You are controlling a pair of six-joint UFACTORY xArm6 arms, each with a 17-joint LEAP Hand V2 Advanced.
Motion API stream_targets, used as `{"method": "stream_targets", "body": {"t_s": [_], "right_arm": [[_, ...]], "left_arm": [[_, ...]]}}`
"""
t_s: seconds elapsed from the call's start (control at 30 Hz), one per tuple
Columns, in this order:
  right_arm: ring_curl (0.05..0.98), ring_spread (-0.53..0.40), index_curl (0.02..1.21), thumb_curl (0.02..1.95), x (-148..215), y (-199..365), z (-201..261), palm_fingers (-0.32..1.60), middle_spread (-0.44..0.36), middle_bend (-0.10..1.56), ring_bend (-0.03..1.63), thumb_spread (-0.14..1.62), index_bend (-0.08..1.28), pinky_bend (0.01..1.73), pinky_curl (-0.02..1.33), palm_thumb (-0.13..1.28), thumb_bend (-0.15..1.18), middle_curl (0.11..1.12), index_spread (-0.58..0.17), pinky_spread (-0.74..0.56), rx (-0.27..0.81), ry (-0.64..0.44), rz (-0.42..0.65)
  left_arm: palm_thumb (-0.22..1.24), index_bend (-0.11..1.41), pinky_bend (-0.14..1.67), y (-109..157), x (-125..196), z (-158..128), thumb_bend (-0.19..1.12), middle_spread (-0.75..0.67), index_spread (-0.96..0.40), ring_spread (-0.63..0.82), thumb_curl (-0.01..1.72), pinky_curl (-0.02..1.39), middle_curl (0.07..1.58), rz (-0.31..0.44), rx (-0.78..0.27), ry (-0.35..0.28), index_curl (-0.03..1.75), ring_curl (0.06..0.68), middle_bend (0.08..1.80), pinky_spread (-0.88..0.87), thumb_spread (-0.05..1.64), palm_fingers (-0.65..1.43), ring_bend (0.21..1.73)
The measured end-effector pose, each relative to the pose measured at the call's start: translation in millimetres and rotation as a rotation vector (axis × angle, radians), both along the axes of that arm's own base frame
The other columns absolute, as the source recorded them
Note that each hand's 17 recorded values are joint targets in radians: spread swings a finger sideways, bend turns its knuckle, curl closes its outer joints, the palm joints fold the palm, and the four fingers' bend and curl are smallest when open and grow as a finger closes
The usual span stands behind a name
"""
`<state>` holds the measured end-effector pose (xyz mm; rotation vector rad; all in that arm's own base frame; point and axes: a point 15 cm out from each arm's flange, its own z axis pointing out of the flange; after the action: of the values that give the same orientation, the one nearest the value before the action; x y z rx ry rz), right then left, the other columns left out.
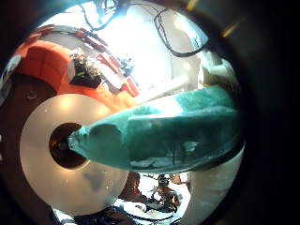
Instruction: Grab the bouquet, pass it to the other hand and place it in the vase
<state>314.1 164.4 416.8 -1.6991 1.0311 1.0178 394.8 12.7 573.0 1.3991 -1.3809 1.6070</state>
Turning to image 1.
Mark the orange sofa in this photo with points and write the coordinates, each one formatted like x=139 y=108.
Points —
x=43 y=65

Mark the black planter with flowers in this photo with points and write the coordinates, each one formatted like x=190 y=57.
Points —
x=86 y=73

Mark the orange-red cushion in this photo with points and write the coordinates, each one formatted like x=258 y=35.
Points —
x=132 y=87

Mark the gold metal vase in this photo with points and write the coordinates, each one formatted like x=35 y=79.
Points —
x=62 y=150

